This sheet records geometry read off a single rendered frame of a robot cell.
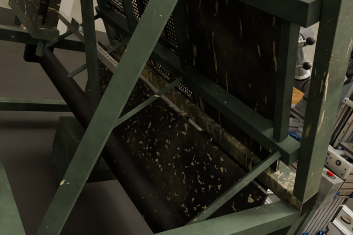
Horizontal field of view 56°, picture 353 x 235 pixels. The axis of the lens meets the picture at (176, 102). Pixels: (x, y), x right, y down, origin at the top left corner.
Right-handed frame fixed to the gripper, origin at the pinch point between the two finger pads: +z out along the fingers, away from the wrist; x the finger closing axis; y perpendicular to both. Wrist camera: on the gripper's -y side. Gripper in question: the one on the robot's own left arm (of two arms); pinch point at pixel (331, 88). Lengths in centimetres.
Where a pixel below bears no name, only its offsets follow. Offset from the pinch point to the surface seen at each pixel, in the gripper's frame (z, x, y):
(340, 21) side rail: 3, 33, 63
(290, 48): 14, 19, 57
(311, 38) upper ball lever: -0.1, 6.0, 39.6
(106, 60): 69, -76, 59
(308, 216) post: 52, 14, -47
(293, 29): 10, 20, 62
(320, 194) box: 39, 15, -37
